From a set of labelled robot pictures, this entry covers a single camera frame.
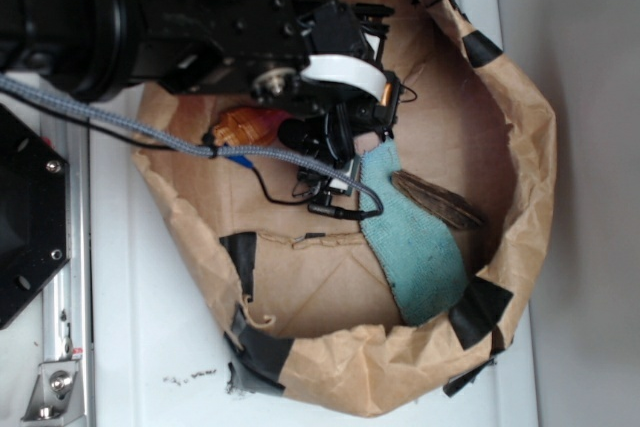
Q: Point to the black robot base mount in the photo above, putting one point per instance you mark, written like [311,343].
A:
[34,227]

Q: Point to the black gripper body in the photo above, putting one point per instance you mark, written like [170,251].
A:
[311,58]

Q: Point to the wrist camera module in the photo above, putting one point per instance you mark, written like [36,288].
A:
[318,190]

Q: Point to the aluminium rail frame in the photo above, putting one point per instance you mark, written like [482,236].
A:
[64,389]

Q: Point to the dark wood piece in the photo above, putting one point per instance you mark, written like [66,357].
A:
[451,208]

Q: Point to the orange seashell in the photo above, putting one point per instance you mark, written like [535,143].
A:
[248,126]

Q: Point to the crumpled brown paper bag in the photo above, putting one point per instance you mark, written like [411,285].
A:
[311,311]

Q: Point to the teal cloth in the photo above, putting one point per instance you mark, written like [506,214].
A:
[420,252]

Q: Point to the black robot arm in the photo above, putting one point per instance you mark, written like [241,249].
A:
[93,49]

